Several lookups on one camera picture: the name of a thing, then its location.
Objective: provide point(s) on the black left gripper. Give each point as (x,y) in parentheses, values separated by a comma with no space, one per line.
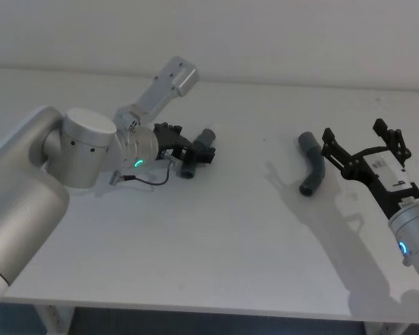
(169,137)

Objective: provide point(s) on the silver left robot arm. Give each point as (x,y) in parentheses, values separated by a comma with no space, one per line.
(21,195)

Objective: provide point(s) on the short grey pipe piece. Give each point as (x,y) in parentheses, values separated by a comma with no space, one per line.
(206,137)

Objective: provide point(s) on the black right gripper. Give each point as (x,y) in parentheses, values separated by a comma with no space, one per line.
(380,171)

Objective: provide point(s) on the bent grey pipe piece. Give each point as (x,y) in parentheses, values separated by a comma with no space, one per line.
(316,153)

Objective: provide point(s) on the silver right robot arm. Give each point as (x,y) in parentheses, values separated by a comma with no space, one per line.
(415,227)

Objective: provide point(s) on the white table leg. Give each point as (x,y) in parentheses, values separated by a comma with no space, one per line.
(384,329)
(56,321)

